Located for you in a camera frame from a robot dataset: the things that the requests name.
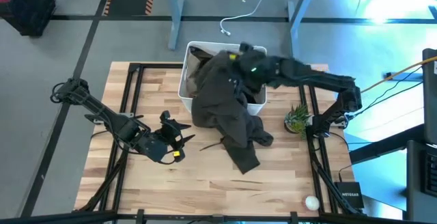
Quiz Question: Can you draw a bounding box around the black Netgear switch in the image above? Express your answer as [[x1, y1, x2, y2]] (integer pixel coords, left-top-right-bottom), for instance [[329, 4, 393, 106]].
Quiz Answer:
[[333, 181, 365, 210]]

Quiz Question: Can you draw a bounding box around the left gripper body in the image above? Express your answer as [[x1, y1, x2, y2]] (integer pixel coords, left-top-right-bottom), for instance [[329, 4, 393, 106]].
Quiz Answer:
[[159, 120, 187, 150]]

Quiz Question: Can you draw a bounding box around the black office desk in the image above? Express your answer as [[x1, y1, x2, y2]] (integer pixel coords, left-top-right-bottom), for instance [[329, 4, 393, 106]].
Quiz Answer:
[[348, 123, 437, 224]]

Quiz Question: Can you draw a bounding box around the dark olive jacket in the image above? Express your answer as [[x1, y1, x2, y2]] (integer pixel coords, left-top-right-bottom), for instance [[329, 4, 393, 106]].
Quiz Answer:
[[190, 50, 275, 176]]

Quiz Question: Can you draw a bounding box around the white plastic laundry basket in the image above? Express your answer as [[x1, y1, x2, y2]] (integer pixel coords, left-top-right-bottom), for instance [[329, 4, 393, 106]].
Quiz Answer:
[[177, 40, 268, 116]]

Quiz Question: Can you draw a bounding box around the black case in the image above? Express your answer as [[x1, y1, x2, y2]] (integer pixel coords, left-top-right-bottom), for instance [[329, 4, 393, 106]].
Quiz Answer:
[[0, 0, 57, 38]]

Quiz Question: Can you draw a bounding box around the white ball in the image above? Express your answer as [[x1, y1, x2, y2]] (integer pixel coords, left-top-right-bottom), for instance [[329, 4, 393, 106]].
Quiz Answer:
[[305, 195, 321, 212]]

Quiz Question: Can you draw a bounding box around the black keyboard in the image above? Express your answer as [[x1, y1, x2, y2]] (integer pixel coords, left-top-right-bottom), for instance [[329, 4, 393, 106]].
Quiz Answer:
[[425, 152, 437, 198]]

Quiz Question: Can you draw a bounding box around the yellow cable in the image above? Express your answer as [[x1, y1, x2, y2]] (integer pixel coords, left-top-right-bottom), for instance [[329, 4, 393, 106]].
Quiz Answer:
[[360, 55, 437, 94]]

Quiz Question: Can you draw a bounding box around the black monitor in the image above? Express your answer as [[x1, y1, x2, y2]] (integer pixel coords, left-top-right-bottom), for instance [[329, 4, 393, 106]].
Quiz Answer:
[[421, 47, 437, 145]]

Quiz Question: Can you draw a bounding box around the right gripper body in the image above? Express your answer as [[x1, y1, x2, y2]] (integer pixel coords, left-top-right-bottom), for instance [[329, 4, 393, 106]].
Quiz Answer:
[[236, 50, 277, 91]]

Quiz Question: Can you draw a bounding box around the black aluminium frame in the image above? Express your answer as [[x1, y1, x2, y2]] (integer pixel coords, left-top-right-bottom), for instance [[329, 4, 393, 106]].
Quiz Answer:
[[0, 61, 437, 224]]

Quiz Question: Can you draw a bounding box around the small green potted plant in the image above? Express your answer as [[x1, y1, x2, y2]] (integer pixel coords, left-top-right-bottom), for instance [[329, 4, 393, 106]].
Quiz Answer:
[[283, 103, 313, 141]]

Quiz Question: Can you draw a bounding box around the white cable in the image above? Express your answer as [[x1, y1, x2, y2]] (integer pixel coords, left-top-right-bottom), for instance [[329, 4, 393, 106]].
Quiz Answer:
[[218, 0, 268, 37]]

